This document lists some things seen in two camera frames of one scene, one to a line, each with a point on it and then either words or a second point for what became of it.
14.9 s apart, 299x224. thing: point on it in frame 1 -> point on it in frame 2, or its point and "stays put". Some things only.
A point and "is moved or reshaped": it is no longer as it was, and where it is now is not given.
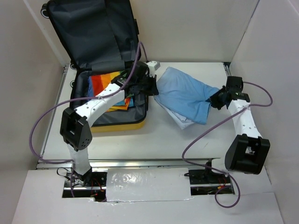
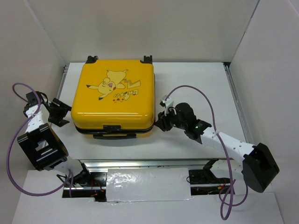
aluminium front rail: x=216 y=163 stays put
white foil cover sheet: x=141 y=184 stays put
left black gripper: x=152 y=89 -> x=64 y=109
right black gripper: x=213 y=100 -> x=162 y=122
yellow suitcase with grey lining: x=99 y=37 is moved or reshaped
